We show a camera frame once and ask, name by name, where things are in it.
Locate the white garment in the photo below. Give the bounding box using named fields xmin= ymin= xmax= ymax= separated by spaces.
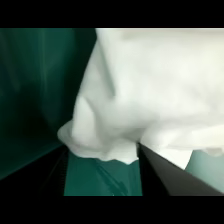
xmin=57 ymin=28 xmax=224 ymax=170

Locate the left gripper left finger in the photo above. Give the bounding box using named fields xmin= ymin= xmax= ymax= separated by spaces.
xmin=0 ymin=145 xmax=70 ymax=197

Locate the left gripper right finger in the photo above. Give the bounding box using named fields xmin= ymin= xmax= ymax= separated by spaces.
xmin=137 ymin=142 xmax=224 ymax=197

